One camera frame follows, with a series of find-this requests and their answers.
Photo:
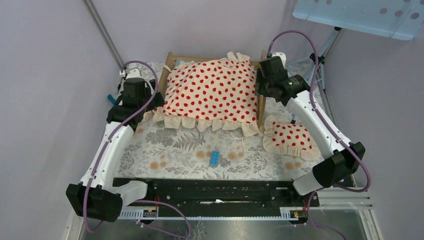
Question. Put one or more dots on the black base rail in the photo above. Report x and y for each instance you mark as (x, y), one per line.
(201, 199)

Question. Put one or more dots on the wooden pet bed frame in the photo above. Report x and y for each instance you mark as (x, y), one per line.
(165, 76)

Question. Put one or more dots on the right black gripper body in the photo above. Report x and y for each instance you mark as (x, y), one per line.
(262, 87)

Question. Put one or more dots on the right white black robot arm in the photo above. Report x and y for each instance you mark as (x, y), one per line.
(341, 157)

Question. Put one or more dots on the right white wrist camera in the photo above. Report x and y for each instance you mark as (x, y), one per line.
(281, 55)

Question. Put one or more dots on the blue toy brick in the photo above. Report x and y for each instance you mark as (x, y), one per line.
(214, 158)

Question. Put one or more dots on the light blue perforated tray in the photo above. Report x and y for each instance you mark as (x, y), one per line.
(395, 19)

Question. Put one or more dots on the small strawberry print pillow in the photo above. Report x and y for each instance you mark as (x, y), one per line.
(292, 139)

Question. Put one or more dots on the large strawberry print cushion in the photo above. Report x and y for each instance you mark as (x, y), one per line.
(212, 92)

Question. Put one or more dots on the grey tripod stand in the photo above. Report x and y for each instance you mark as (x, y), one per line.
(322, 54)

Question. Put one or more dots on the floral table mat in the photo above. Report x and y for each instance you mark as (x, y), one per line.
(209, 106)

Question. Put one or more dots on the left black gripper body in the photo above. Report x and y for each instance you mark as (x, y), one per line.
(145, 100)

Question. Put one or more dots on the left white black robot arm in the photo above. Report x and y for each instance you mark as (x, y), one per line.
(95, 196)

